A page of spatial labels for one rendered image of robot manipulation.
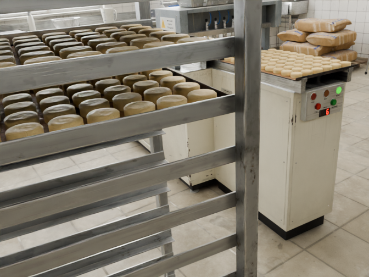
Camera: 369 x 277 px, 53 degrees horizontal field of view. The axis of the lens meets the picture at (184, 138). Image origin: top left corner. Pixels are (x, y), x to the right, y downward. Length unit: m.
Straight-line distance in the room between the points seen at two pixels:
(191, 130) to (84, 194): 1.78
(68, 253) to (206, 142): 1.86
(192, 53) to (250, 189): 0.25
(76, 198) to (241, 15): 0.35
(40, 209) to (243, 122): 0.32
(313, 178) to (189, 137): 0.78
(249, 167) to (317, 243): 1.58
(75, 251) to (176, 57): 0.32
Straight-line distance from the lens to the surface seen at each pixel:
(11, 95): 0.77
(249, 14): 0.56
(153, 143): 1.05
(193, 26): 2.27
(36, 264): 0.61
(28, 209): 0.56
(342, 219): 2.40
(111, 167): 1.03
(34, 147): 0.52
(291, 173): 1.91
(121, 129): 0.54
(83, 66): 0.50
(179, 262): 0.70
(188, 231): 2.21
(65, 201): 0.56
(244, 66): 0.57
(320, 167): 2.05
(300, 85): 1.72
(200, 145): 2.38
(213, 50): 0.57
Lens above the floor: 1.33
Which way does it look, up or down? 23 degrees down
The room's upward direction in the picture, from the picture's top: 4 degrees counter-clockwise
